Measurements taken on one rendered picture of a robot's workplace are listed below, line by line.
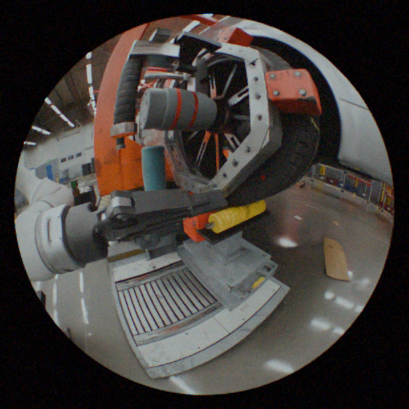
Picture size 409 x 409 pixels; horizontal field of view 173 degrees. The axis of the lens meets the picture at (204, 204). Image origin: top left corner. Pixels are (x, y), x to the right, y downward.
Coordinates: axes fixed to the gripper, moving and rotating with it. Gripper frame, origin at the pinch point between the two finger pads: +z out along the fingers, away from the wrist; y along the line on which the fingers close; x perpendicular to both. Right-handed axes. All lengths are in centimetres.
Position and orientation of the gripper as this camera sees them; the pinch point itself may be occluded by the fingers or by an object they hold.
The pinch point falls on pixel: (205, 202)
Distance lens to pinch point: 22.2
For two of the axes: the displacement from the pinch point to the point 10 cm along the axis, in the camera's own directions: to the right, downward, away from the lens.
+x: -4.0, -8.8, 2.7
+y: 4.1, -4.3, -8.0
